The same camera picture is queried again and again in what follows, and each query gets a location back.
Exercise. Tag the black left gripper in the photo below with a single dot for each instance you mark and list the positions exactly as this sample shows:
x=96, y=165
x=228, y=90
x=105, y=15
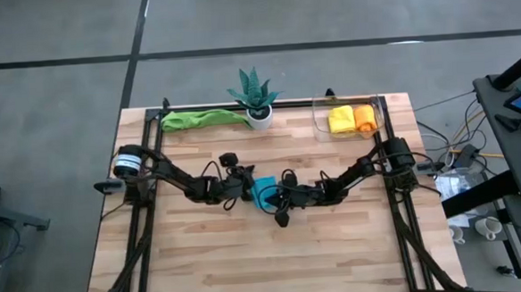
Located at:
x=236, y=185

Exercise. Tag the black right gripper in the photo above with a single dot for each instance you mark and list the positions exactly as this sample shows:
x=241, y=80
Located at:
x=303, y=195

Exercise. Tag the blue microfiber towel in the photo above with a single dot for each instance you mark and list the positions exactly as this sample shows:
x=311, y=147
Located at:
x=262, y=186

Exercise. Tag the green microfiber towel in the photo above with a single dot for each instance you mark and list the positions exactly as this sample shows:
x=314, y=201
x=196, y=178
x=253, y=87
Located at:
x=196, y=119

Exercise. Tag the clear plastic basket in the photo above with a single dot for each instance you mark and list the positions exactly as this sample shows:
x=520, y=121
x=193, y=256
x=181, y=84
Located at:
x=322, y=129

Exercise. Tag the yellow microfiber towel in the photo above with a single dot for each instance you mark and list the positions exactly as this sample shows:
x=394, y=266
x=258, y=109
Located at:
x=341, y=119

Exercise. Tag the orange microfiber towel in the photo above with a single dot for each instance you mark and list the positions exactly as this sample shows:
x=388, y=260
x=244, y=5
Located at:
x=365, y=118

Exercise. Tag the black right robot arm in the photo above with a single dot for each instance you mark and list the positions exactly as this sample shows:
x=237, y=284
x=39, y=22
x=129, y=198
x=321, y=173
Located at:
x=377, y=166

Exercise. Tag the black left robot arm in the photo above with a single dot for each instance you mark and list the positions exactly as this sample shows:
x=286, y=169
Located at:
x=173, y=177

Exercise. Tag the white round plant pot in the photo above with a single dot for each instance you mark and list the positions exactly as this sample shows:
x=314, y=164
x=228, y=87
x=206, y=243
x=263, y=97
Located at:
x=259, y=123

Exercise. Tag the green succulent plant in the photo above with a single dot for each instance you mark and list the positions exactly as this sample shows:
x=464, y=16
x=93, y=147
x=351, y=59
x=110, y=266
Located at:
x=254, y=90

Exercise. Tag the white mug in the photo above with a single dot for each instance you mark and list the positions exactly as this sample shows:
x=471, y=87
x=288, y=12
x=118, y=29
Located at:
x=488, y=227
x=456, y=234

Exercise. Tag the black power adapter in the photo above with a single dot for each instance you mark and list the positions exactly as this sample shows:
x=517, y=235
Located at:
x=466, y=154

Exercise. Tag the grey side table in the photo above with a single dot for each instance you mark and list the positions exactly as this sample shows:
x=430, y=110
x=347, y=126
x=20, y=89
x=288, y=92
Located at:
x=9, y=215

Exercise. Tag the black plug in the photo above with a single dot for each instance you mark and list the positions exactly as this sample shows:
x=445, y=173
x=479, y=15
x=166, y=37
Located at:
x=504, y=270

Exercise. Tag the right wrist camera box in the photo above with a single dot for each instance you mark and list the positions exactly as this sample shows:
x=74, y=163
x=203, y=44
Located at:
x=282, y=219

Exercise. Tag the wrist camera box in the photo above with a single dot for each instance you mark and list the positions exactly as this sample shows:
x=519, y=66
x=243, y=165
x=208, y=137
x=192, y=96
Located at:
x=282, y=219
x=228, y=159

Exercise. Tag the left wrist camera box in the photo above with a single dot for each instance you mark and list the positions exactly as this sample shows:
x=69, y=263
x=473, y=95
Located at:
x=228, y=159

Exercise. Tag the black metal table frame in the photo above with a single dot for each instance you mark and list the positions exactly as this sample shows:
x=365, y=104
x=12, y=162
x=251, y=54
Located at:
x=285, y=104

